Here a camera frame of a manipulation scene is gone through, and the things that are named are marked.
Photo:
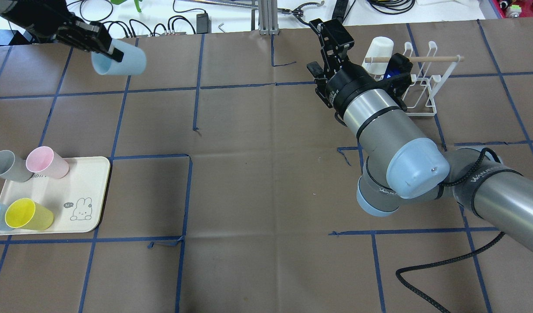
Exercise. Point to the white rectangular tray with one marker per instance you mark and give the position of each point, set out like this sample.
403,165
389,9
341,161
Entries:
76,200

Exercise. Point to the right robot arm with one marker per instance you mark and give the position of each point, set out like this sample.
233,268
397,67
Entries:
403,165

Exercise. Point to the black power adapter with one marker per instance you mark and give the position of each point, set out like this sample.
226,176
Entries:
202,23

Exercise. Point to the pale green ikea cup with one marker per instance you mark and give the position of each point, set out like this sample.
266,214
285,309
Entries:
381,47

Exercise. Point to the aluminium frame post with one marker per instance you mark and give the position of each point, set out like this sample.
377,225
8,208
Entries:
268,17

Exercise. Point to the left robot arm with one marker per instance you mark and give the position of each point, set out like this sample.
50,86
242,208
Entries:
51,19

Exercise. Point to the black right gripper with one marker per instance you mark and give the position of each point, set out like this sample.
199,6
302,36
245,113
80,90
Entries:
347,87

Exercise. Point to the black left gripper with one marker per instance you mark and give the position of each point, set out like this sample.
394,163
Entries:
39,20

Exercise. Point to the pink ikea cup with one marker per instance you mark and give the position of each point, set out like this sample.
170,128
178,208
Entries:
46,162

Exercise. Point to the yellow ikea cup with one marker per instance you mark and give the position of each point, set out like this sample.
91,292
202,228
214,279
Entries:
28,215

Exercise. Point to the grey ikea cup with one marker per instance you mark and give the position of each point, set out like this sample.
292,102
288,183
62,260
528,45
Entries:
13,168

